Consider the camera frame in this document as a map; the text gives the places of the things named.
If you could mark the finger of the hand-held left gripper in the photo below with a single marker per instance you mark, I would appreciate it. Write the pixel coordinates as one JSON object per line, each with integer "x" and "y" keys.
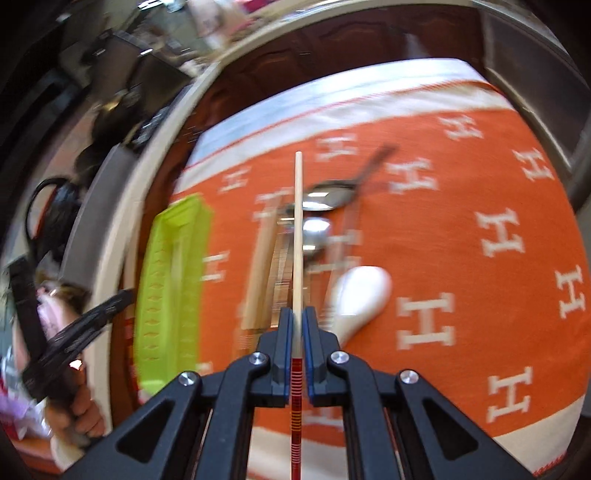
{"x": 25, "y": 304}
{"x": 101, "y": 316}

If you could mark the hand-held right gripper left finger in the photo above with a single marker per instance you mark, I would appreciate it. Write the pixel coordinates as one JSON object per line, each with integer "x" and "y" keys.
{"x": 288, "y": 355}

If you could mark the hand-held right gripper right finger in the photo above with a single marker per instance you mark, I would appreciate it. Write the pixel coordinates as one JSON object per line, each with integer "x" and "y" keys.
{"x": 308, "y": 355}

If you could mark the green plastic utensil tray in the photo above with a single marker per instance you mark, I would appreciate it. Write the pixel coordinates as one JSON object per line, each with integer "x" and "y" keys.
{"x": 171, "y": 300}

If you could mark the bundle of wooden chopsticks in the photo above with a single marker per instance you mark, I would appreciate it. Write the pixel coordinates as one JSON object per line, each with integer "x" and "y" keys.
{"x": 258, "y": 277}

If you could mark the red banded light chopstick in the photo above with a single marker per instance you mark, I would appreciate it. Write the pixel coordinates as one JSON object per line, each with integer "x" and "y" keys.
{"x": 298, "y": 230}

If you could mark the large metal spoon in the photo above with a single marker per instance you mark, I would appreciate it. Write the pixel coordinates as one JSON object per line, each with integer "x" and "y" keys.
{"x": 332, "y": 194}

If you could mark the person's left hand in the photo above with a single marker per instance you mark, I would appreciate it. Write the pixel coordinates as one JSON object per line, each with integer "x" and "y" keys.
{"x": 83, "y": 410}

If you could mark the steel splash guard panel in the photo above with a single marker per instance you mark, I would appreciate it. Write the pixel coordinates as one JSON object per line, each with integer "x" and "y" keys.
{"x": 92, "y": 221}

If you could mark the small metal spoon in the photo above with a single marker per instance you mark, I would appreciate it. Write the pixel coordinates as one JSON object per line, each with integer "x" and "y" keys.
{"x": 316, "y": 233}

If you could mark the white kitchen countertop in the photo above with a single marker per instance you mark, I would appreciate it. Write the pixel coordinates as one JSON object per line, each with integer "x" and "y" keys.
{"x": 147, "y": 194}

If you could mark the orange letter print blanket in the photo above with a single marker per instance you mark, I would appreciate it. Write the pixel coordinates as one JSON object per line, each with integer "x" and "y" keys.
{"x": 438, "y": 254}

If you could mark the brown wooden kitchen cabinets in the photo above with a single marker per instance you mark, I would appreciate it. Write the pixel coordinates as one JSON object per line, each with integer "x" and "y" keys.
{"x": 346, "y": 50}

